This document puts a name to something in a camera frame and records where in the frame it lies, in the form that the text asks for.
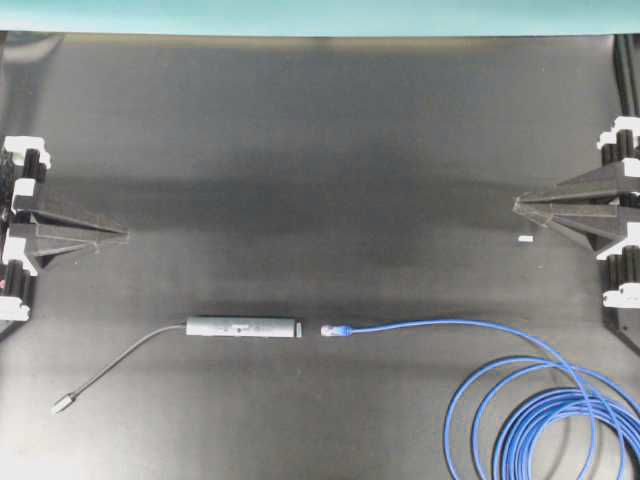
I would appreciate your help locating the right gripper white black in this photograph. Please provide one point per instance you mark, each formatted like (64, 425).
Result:
(611, 231)

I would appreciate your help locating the grey USB hub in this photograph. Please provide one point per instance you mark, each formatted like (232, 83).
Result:
(201, 326)

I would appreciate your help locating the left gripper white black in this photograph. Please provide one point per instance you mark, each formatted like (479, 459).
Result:
(24, 164)

